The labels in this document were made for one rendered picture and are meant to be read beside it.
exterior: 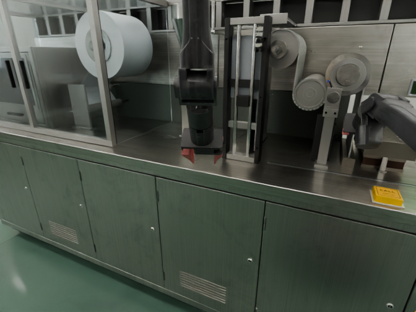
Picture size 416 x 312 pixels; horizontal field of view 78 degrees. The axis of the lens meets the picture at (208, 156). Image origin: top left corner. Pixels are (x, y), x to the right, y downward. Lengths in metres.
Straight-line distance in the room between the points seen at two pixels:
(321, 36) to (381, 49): 0.26
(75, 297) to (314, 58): 1.85
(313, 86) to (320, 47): 0.36
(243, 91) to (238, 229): 0.55
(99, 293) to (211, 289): 0.74
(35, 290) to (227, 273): 1.23
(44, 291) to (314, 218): 1.61
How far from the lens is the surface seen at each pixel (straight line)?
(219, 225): 1.11
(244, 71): 1.04
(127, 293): 1.79
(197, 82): 0.51
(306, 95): 1.10
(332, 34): 1.42
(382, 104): 0.77
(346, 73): 1.07
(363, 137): 0.84
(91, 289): 1.88
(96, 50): 1.26
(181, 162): 1.07
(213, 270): 1.29
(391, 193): 0.97
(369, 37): 1.43
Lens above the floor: 1.32
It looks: 22 degrees down
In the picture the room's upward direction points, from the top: straight up
